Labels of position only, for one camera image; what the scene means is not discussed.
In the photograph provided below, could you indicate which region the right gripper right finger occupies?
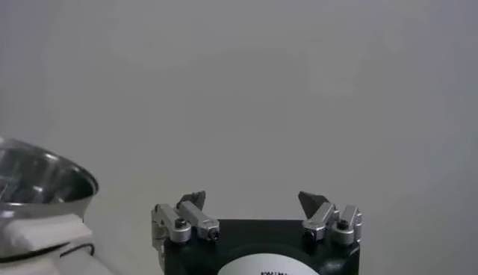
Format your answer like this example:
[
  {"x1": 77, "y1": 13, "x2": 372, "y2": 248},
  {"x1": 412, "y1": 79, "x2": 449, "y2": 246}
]
[{"x1": 297, "y1": 191, "x2": 364, "y2": 246}]

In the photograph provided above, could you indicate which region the stainless steel steamer basket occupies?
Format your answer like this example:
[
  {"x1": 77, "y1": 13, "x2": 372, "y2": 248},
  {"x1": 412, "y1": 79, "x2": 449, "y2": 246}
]
[{"x1": 0, "y1": 137, "x2": 100, "y2": 221}]

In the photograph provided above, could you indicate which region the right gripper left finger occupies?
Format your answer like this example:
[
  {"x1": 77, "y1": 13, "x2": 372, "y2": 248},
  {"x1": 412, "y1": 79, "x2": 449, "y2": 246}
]
[{"x1": 151, "y1": 191, "x2": 221, "y2": 247}]

